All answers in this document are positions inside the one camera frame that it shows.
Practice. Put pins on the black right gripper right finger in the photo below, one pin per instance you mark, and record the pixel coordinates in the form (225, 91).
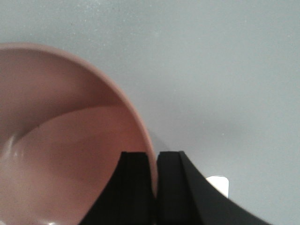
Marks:
(185, 197)

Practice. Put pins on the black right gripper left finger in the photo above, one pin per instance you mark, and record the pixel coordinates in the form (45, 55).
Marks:
(127, 199)

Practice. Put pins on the pink plastic bowl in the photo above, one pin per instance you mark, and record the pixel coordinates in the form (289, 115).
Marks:
(63, 127)

